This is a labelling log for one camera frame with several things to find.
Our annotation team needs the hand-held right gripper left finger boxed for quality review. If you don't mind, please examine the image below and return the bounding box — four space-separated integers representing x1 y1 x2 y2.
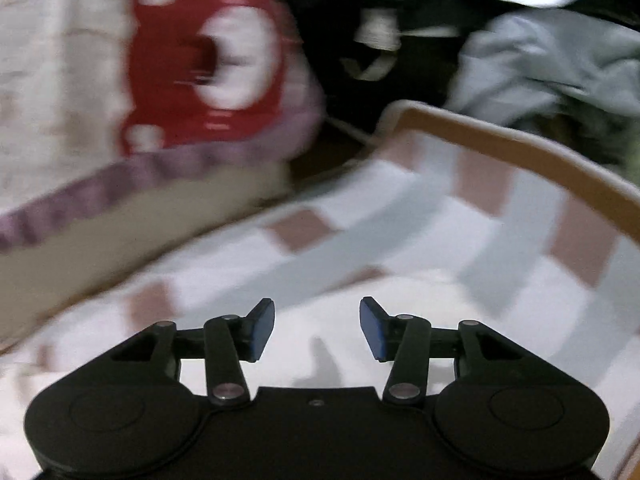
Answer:
108 298 276 407

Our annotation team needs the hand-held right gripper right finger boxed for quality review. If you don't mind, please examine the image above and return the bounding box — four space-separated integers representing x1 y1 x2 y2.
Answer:
359 296 527 406

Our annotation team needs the white grey brown checked bedsheet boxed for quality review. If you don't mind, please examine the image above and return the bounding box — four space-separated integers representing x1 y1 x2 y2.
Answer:
0 127 640 480

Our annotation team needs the brown bed edge trim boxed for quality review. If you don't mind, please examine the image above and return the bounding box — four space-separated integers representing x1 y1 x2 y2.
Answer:
369 100 640 243

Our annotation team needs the black garment with white print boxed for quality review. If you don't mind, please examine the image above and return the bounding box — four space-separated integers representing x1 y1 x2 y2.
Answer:
260 0 503 137

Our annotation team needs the light grey-blue garment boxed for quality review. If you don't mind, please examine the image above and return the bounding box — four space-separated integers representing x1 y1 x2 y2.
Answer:
444 7 640 173

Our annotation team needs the red bear print quilt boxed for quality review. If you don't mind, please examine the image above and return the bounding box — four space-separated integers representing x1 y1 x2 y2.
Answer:
0 0 327 257

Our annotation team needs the beige bed frame panel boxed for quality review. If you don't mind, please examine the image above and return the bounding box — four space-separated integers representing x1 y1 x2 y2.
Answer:
0 162 294 347

